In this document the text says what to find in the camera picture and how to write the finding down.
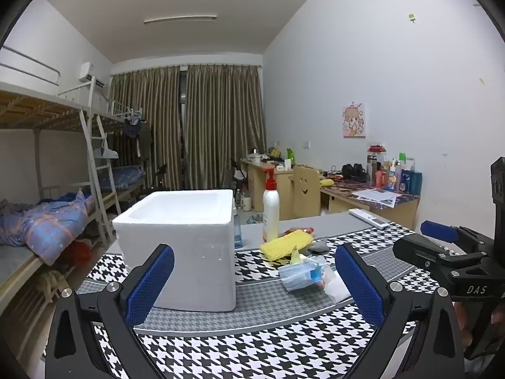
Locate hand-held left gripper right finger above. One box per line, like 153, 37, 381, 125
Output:
335, 243, 466, 379

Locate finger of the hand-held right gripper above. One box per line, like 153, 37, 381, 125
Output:
420, 220, 494, 253
392, 234, 484, 281

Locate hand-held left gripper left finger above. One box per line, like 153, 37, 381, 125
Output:
45, 244, 175, 379

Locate white foam box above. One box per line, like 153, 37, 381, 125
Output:
112, 189, 237, 312

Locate grey sock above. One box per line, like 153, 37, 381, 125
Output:
306, 238, 330, 255

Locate yellow foam fruit net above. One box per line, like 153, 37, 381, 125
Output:
259, 231, 314, 261

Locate person's right hand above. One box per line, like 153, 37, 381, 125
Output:
453, 301, 474, 350

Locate white remote control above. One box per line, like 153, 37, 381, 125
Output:
349, 208, 389, 229

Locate blue face mask pack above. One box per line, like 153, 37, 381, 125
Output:
278, 256, 336, 293

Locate white printed papers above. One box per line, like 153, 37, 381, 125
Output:
351, 188, 401, 208

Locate row of toiletry bottles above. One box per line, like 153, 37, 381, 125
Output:
367, 142, 423, 195

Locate red clothes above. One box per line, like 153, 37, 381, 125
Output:
65, 241, 93, 267

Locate wooden desk with patterned cover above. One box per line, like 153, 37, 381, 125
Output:
319, 177, 419, 230

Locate blue spray bottle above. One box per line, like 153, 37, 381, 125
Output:
233, 199, 242, 250

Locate beige clothes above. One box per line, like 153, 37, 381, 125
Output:
37, 270, 66, 303

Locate black headphones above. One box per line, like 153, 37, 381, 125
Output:
341, 163, 367, 180

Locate wooden smiley chair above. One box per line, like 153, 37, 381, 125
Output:
292, 166, 321, 219

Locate blue checked bedding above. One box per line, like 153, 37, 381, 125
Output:
95, 166, 146, 190

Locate white red pump lotion bottle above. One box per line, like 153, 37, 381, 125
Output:
262, 167, 281, 243

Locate houndstooth table mat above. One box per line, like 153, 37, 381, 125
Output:
75, 221, 466, 379

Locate blue plaid quilt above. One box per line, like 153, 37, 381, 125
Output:
0, 189, 97, 265

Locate grey bed mattress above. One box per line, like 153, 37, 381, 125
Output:
0, 245, 40, 285

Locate black folding stand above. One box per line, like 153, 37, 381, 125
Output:
231, 158, 249, 190

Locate plain wooden desk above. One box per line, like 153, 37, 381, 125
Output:
241, 159, 294, 212

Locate white metal bed ladder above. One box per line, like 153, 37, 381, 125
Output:
79, 108, 123, 245

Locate hanging dark clothes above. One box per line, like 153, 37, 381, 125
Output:
120, 118, 152, 159

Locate brown curtain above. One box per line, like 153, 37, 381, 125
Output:
183, 63, 267, 190
108, 66, 182, 190

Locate large metal bunk bed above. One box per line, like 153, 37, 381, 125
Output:
0, 45, 123, 312

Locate ceiling tube light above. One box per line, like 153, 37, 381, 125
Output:
144, 15, 217, 24

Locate pink cartoon wall poster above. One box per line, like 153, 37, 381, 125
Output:
342, 103, 367, 139

